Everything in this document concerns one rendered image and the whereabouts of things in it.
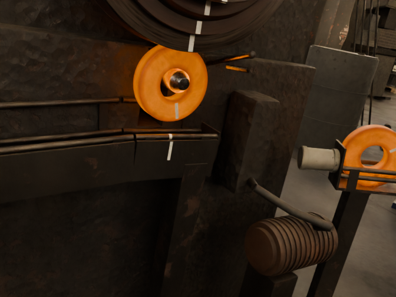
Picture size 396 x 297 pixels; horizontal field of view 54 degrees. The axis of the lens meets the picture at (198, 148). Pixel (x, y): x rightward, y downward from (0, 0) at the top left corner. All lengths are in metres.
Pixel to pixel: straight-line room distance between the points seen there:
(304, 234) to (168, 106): 0.44
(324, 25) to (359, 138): 4.20
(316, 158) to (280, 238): 0.22
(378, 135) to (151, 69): 0.56
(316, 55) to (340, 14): 1.60
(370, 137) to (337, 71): 2.38
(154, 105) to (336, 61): 2.70
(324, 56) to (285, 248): 2.62
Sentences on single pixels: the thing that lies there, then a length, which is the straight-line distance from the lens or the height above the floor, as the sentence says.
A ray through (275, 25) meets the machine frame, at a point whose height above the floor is 0.96.
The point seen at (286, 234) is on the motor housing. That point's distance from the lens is 0.92.
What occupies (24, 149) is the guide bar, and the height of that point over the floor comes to 0.69.
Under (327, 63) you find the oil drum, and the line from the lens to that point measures 3.38.
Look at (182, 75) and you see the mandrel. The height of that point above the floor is 0.84.
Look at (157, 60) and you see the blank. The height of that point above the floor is 0.86.
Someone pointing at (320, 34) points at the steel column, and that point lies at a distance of 5.16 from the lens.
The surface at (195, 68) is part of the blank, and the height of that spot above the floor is 0.85.
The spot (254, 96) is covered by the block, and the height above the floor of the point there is 0.80.
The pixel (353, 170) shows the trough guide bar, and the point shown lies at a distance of 1.00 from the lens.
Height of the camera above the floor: 0.95
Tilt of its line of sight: 19 degrees down
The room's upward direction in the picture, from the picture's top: 11 degrees clockwise
